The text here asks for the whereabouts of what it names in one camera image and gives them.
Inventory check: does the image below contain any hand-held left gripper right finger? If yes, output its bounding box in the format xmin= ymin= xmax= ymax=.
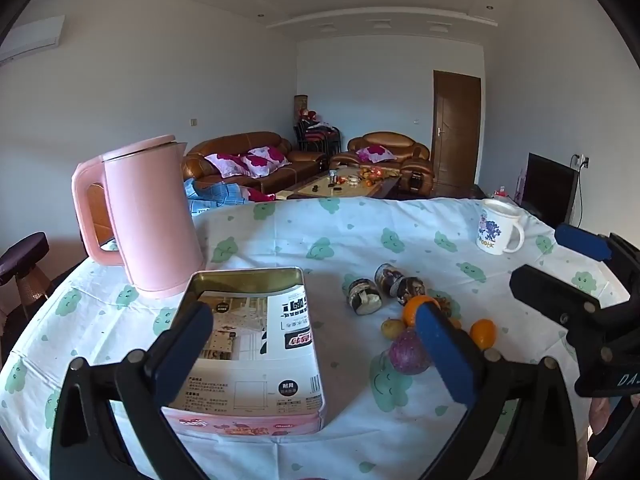
xmin=415 ymin=302 xmax=593 ymax=480

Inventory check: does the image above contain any black power cable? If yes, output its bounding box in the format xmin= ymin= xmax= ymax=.
xmin=576 ymin=167 xmax=587 ymax=228

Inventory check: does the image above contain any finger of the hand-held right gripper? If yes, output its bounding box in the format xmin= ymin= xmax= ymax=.
xmin=555 ymin=223 xmax=640 ymax=281
xmin=510 ymin=264 xmax=608 ymax=333

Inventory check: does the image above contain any black television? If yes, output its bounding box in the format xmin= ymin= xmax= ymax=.
xmin=520 ymin=152 xmax=581 ymax=228

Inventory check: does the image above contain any pink metal tin box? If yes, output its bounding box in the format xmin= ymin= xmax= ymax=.
xmin=161 ymin=266 xmax=328 ymax=436

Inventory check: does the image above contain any brown leather chair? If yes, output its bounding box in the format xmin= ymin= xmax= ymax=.
xmin=89 ymin=182 xmax=121 ymax=253

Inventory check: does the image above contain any white air conditioner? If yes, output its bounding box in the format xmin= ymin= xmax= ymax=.
xmin=0 ymin=14 xmax=67 ymax=63

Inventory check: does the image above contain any wooden coffee table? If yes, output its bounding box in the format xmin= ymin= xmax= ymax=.
xmin=282 ymin=165 xmax=402 ymax=201

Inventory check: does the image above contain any pink floral pillow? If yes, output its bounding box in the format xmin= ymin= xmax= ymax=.
xmin=356 ymin=144 xmax=393 ymax=163
xmin=205 ymin=152 xmax=251 ymax=178
xmin=242 ymin=146 xmax=291 ymax=178

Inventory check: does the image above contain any purple passion fruit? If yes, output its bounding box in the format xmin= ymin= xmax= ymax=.
xmin=388 ymin=328 xmax=432 ymax=376

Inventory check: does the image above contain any brown leather armchair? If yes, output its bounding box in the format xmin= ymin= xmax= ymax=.
xmin=330 ymin=131 xmax=435 ymax=196

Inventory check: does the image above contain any stack of dark chairs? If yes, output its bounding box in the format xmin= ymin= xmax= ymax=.
xmin=294 ymin=119 xmax=342 ymax=153

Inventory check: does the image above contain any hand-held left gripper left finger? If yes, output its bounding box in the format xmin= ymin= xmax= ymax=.
xmin=50 ymin=302 xmax=216 ymax=480

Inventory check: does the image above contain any dark purple padded stool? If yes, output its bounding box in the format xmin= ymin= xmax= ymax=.
xmin=0 ymin=232 xmax=51 ymax=286

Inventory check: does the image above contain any pink electric kettle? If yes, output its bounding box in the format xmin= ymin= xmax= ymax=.
xmin=71 ymin=135 xmax=207 ymax=300

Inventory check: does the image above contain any dark jar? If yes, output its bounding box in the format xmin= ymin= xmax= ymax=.
xmin=374 ymin=263 xmax=405 ymax=297
xmin=346 ymin=277 xmax=383 ymax=317

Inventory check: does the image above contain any brown leather sofa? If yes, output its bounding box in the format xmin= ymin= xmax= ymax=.
xmin=181 ymin=131 xmax=331 ymax=196

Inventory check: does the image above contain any printed paper leaflet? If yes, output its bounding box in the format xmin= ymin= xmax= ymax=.
xmin=172 ymin=285 xmax=323 ymax=413

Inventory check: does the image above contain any white printed mug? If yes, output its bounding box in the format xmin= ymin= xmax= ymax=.
xmin=467 ymin=198 xmax=526 ymax=256

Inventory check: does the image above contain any brown wooden door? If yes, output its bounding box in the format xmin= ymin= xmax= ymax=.
xmin=431 ymin=70 xmax=482 ymax=191

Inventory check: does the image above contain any cloud print tablecloth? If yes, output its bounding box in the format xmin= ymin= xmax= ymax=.
xmin=0 ymin=196 xmax=640 ymax=480

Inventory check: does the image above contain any blue plaid cloth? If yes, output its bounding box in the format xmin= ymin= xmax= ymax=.
xmin=182 ymin=177 xmax=251 ymax=218

